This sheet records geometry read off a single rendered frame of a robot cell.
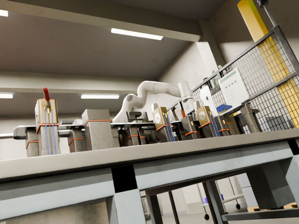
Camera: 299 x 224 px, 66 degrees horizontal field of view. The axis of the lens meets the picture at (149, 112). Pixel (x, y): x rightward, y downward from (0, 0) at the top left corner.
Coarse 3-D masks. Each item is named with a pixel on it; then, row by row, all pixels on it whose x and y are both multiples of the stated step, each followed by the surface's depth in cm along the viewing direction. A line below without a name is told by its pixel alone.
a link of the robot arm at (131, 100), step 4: (128, 96) 193; (132, 96) 192; (136, 96) 195; (124, 100) 195; (128, 100) 192; (132, 100) 191; (136, 100) 194; (140, 100) 199; (124, 104) 196; (128, 104) 192; (132, 104) 193; (136, 104) 196; (140, 104) 200; (124, 108) 197; (128, 108) 194; (120, 112) 200; (116, 116) 201; (116, 120) 199
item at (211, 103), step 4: (204, 88) 202; (208, 88) 198; (200, 92) 206; (204, 92) 202; (208, 92) 198; (204, 96) 202; (208, 96) 198; (204, 100) 202; (212, 100) 194; (204, 104) 202; (208, 104) 198; (212, 104) 194; (212, 108) 194; (212, 112) 194; (216, 112) 190
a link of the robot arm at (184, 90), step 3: (183, 81) 181; (186, 81) 182; (180, 84) 182; (183, 84) 180; (186, 84) 181; (180, 87) 181; (183, 87) 180; (186, 87) 180; (189, 87) 181; (180, 90) 181; (183, 90) 179; (186, 90) 178; (189, 90) 179; (180, 93) 183; (183, 93) 179; (186, 93) 178; (189, 93) 178; (183, 96) 178
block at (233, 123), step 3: (222, 111) 181; (225, 111) 179; (231, 111) 183; (219, 114) 184; (231, 117) 180; (231, 120) 178; (234, 120) 180; (231, 123) 177; (234, 123) 179; (234, 126) 177; (234, 129) 176; (237, 129) 177; (237, 132) 176
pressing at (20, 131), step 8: (16, 128) 109; (24, 128) 112; (32, 128) 114; (64, 128) 123; (120, 128) 144; (144, 128) 157; (152, 128) 162; (16, 136) 120; (24, 136) 122; (64, 136) 133
